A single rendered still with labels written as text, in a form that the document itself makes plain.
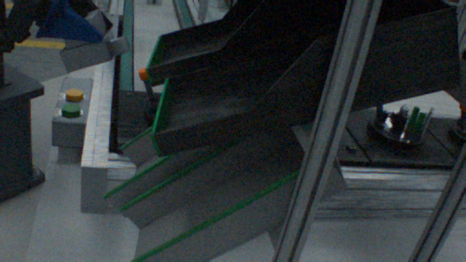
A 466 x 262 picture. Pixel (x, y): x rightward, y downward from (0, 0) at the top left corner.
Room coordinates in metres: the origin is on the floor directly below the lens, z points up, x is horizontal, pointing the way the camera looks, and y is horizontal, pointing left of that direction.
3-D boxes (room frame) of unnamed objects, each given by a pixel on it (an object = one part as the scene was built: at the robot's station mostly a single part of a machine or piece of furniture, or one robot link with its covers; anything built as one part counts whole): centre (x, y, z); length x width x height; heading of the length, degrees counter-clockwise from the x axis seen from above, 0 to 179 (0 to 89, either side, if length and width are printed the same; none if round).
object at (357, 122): (1.00, -0.37, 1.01); 0.24 x 0.24 x 0.13; 16
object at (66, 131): (0.88, 0.34, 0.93); 0.21 x 0.07 x 0.06; 16
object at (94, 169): (1.08, 0.33, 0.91); 0.89 x 0.06 x 0.11; 16
